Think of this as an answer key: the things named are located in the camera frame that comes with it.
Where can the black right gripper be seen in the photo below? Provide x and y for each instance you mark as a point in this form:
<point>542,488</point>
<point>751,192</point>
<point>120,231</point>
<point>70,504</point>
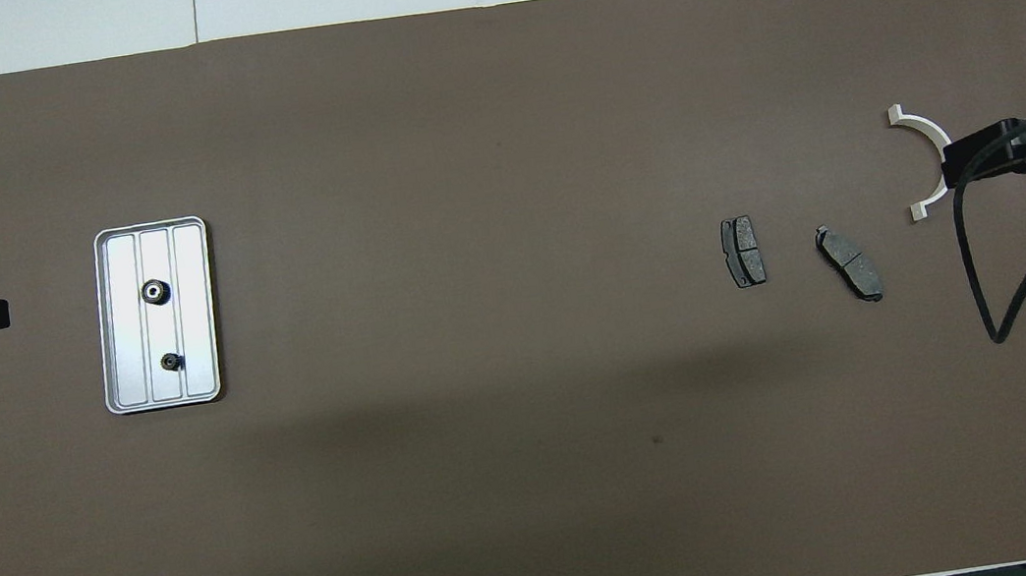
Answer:
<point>1000,149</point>

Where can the large black bearing gear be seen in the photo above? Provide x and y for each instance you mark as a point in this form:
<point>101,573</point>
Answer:
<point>147,286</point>

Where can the small black bearing gear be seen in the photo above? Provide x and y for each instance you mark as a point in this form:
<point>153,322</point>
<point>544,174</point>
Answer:
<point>172,362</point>

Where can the silver metal tray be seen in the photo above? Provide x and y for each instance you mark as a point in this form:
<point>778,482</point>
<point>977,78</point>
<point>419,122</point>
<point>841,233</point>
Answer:
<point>156,315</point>

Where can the grey curved brake pad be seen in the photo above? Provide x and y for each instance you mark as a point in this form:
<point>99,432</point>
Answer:
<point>850,265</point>

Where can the dark rectangular brake pad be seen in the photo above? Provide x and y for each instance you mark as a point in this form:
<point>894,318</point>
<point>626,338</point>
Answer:
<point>745,252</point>

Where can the brown table mat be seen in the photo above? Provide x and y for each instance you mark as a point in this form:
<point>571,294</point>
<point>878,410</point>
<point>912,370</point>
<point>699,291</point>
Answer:
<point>486,232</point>

